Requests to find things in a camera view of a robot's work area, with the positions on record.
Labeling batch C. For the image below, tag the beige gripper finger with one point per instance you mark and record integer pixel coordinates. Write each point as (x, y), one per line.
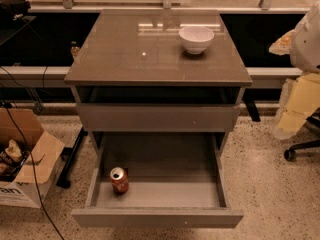
(282, 45)

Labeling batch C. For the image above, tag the open grey middle drawer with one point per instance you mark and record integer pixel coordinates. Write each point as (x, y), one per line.
(175, 181)

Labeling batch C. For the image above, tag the small bottle behind cabinet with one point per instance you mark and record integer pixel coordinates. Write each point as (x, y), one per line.
(75, 48)

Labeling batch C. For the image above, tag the red coke can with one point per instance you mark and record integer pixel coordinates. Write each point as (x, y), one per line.
(119, 180)

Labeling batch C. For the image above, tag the grey drawer cabinet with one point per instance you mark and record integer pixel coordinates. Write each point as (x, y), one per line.
(135, 57)

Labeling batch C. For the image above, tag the black bag on desk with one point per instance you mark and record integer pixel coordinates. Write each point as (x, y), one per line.
(11, 10)

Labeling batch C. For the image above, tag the closed grey top drawer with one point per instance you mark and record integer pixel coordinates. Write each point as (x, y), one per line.
(143, 118)

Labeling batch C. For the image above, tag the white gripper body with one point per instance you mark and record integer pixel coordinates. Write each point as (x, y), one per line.
(307, 45)

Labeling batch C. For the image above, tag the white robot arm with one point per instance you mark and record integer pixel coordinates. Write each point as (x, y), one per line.
(305, 45)

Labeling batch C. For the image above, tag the brown cardboard box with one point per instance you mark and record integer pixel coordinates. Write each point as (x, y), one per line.
(36, 176)

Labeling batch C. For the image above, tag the snack bags in box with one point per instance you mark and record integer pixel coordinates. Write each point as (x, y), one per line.
(12, 159)

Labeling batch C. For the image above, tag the white ceramic bowl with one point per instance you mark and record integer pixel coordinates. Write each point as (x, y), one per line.
(195, 39)

